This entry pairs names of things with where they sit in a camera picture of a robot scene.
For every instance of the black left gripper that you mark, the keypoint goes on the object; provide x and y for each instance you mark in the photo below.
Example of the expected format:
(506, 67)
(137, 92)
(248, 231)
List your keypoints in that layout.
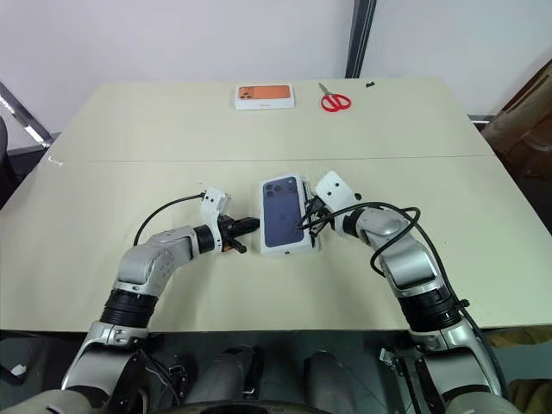
(226, 228)

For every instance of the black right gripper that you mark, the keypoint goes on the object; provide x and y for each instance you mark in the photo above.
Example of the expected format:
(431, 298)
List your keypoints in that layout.
(318, 206)

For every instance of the white phone box lid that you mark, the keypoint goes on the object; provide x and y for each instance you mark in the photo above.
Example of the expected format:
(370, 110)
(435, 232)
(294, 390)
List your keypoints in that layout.
(282, 215)

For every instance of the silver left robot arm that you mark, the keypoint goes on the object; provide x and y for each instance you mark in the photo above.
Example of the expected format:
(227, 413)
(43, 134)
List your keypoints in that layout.
(151, 263)

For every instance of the white phone box base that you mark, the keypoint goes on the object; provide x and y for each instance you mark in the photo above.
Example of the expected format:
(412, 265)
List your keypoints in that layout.
(319, 245)

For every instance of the orange print phone box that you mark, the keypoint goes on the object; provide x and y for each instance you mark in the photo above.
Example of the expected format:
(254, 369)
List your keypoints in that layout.
(265, 95)

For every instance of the dark grey rounded shape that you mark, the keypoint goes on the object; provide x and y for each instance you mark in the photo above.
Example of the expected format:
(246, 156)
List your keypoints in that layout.
(224, 375)

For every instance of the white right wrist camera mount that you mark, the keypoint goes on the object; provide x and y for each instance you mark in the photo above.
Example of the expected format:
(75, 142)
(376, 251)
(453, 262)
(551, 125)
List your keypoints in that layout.
(334, 192)

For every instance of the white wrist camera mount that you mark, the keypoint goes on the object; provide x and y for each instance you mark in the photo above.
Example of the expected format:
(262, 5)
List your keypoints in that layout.
(334, 192)
(212, 202)

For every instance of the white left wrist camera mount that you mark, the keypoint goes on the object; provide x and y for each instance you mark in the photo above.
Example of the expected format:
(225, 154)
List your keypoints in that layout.
(212, 202)

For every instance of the dark grey wall post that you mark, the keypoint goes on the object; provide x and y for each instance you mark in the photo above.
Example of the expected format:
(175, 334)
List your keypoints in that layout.
(361, 39)

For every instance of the silver metal frame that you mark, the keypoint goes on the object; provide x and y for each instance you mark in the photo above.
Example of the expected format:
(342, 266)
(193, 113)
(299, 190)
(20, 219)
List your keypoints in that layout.
(23, 118)

